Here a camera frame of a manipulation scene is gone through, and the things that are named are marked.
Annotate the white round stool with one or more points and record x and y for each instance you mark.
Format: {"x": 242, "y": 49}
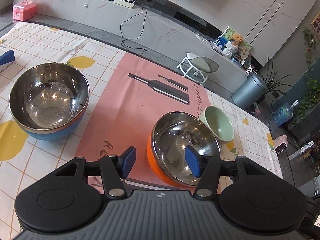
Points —
{"x": 196, "y": 68}

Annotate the orange steel bowl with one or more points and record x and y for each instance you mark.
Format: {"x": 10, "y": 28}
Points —
{"x": 169, "y": 138}

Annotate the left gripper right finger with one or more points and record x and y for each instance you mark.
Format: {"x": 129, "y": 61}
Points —
{"x": 205, "y": 168}

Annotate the pink placemat with print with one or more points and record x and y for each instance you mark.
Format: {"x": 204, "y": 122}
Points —
{"x": 127, "y": 111}

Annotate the pink storage box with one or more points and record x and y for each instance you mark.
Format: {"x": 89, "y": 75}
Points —
{"x": 24, "y": 10}

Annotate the blue steel bowl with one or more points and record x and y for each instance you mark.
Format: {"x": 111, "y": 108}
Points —
{"x": 49, "y": 100}

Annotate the potted green plant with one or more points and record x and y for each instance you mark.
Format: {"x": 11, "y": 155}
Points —
{"x": 271, "y": 82}

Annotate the grey metal trash can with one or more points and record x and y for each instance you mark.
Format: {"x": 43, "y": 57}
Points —
{"x": 249, "y": 92}

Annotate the blue water jug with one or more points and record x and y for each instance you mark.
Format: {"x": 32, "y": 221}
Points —
{"x": 284, "y": 113}

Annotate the teddy bear toy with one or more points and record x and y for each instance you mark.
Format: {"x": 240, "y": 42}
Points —
{"x": 234, "y": 45}

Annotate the green ceramic bowl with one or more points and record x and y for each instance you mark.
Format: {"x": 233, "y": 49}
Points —
{"x": 219, "y": 124}

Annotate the lemon checkered tablecloth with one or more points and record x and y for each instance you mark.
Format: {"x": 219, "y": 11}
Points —
{"x": 25, "y": 159}

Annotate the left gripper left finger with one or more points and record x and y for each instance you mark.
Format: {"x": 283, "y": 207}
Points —
{"x": 114, "y": 168}

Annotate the blue white box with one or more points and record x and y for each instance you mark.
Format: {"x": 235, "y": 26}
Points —
{"x": 7, "y": 56}

